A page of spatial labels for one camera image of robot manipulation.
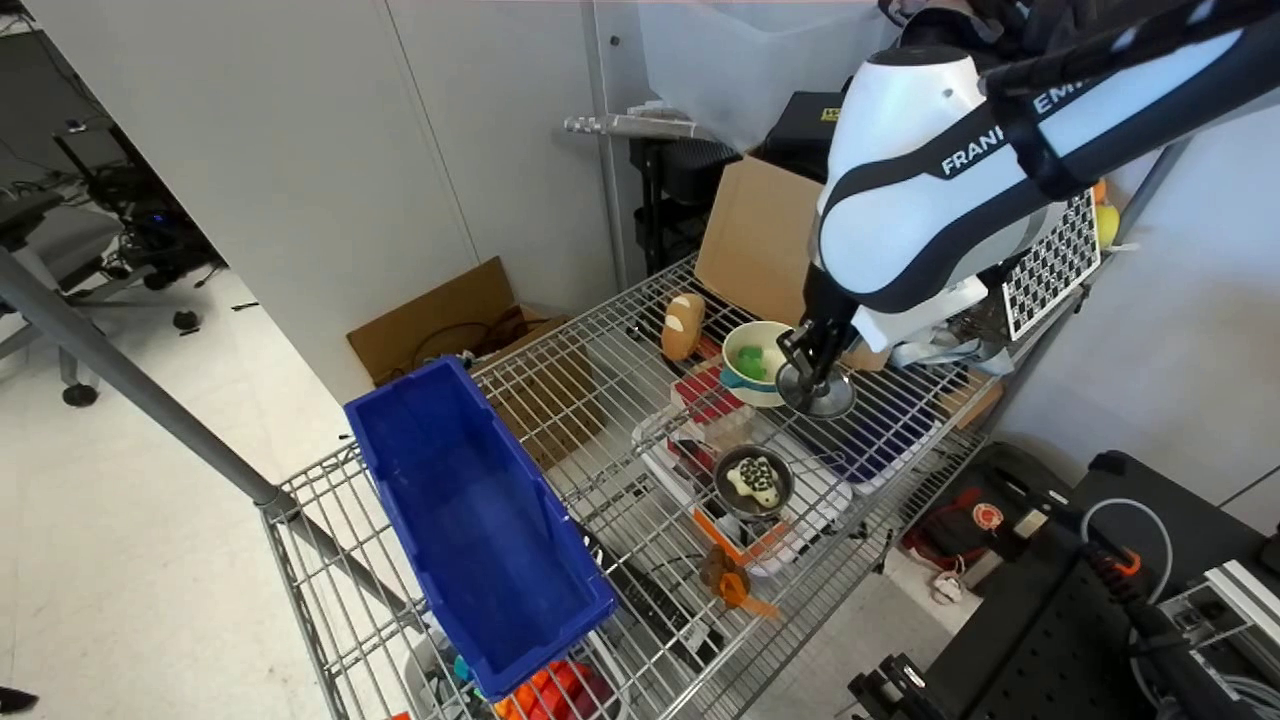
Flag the brown cardboard box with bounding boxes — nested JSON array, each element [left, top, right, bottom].
[[695, 157, 821, 326]]

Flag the wire shelf rack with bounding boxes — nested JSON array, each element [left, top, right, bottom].
[[271, 265, 1000, 720]]

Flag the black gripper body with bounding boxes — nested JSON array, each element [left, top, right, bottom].
[[780, 273, 861, 382]]

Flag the small dark pot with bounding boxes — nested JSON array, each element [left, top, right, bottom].
[[711, 447, 790, 522]]

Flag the black office chair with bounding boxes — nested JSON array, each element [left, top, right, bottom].
[[0, 124, 223, 307]]

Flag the dark backpack with orange logo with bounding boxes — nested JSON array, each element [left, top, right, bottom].
[[900, 440, 1066, 590]]

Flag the black perforated breadboard table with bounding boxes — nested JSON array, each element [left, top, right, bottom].
[[845, 447, 1280, 720]]

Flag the blue plastic bin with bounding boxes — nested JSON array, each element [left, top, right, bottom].
[[342, 359, 616, 700]]

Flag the silver pot lid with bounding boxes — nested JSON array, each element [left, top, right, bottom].
[[776, 370, 857, 420]]

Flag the white perforated panel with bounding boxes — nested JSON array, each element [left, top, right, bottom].
[[1000, 191, 1099, 339]]

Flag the grey metal tripod pole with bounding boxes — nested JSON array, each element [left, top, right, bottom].
[[0, 252, 414, 615]]

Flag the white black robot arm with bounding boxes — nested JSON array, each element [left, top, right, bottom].
[[780, 0, 1280, 407]]

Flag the white bowl with green inside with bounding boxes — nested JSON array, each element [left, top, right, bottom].
[[719, 321, 789, 407]]

